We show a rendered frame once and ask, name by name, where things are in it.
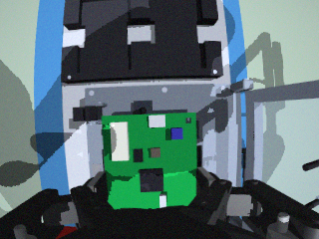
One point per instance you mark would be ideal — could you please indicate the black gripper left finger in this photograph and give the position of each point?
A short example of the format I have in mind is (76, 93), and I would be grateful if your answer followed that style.
(93, 210)

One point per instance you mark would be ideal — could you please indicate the green circuit board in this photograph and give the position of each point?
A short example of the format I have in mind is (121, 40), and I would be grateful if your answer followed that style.
(150, 160)

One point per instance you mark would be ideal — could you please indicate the red bin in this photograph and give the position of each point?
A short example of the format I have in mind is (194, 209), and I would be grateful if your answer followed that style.
(66, 230)

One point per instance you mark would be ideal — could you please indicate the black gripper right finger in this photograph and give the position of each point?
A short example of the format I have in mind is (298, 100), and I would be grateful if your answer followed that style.
(282, 217)

